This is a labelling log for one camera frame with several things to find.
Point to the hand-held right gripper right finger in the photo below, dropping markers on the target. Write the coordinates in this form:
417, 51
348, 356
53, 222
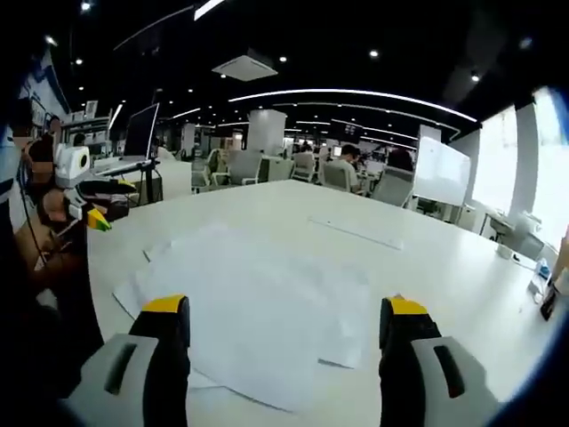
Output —
400, 356

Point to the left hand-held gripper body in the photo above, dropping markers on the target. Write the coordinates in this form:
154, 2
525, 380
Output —
71, 166

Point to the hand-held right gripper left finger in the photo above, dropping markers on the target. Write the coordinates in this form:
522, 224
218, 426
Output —
164, 356

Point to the stack of white printing papers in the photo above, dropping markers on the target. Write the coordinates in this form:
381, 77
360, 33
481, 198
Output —
266, 289

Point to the person's left hand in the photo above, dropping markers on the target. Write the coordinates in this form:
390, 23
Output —
53, 209

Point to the white standing desk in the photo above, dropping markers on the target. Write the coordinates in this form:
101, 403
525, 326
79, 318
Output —
124, 166

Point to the white storage shelf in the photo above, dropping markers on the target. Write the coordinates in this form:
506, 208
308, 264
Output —
89, 129

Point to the white side desk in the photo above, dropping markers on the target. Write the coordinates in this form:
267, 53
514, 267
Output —
173, 178

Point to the green white office chair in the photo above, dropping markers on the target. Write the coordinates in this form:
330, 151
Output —
218, 166

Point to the small white box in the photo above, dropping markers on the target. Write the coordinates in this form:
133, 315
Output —
503, 250

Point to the blue white tissue pack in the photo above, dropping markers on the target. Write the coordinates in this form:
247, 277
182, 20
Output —
543, 269

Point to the white pillar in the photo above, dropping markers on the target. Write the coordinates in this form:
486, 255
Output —
266, 131

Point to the ceiling air conditioner vent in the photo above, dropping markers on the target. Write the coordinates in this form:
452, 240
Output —
244, 64

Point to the large whiteboard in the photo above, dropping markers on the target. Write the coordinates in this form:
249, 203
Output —
440, 171

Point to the wide ceiling light strip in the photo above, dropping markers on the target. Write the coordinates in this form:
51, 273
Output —
208, 10

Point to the small hanging black screen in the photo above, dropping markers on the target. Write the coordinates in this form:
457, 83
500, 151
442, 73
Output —
351, 129

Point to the thin ceiling light strip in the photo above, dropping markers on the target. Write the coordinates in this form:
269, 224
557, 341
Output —
333, 91

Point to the blue white wall poster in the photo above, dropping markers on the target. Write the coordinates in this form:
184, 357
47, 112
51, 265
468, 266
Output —
42, 89

